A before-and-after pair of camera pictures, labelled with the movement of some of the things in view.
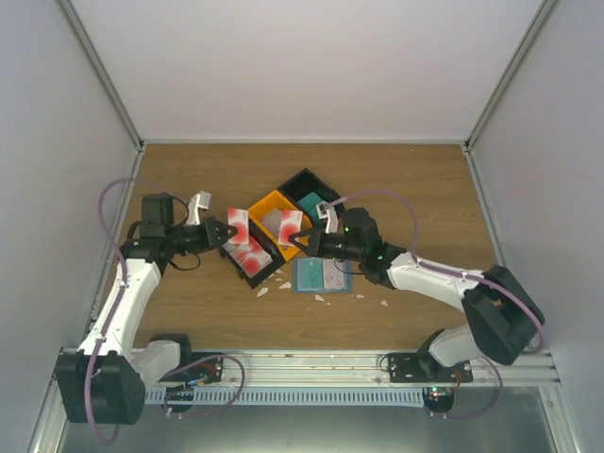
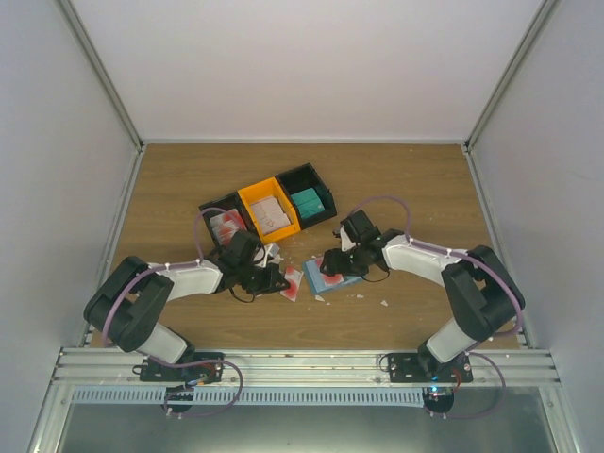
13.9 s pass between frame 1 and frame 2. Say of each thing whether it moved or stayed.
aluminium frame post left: stayed
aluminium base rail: stayed
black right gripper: moved
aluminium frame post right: stayed
